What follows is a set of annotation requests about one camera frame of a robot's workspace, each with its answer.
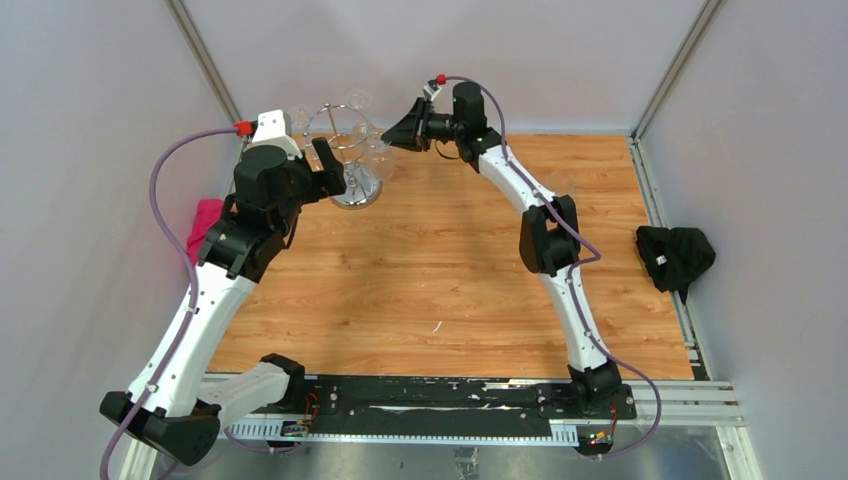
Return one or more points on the aluminium corner frame post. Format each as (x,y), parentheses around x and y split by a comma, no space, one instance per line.
(701,23)
(193,38)

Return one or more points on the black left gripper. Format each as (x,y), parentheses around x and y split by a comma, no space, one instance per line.
(325,182)

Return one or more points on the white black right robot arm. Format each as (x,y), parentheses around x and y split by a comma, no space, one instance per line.
(549,243)

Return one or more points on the black cloth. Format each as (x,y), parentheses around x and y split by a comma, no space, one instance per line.
(674,258)

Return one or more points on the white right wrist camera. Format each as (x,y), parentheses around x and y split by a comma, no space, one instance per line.
(433,88)

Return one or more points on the chrome wine glass rack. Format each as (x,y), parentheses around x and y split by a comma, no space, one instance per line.
(347,131)

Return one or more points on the clear wine glass front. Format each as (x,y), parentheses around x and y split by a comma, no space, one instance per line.
(380,157)

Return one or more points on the clear wine glass far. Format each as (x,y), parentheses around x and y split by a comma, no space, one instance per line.
(300,118)

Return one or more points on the patterned clear wine glass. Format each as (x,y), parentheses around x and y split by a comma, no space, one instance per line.
(560,183)

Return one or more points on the aluminium corner frame post left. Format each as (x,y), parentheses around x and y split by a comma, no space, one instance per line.
(193,38)

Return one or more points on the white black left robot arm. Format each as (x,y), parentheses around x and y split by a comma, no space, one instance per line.
(168,406)

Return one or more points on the pink cloth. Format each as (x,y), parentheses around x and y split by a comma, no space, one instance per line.
(207,213)

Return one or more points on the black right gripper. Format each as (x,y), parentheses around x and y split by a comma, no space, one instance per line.
(412,133)

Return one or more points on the clear wine glass back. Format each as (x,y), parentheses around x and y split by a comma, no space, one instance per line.
(359,101)

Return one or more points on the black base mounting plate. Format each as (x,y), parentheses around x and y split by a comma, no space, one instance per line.
(463,407)

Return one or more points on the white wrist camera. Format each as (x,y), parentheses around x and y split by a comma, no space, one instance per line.
(433,88)
(274,129)

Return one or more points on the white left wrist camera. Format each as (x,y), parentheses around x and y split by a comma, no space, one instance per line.
(274,129)

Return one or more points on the aluminium corner frame post right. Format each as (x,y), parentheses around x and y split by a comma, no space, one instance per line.
(701,23)

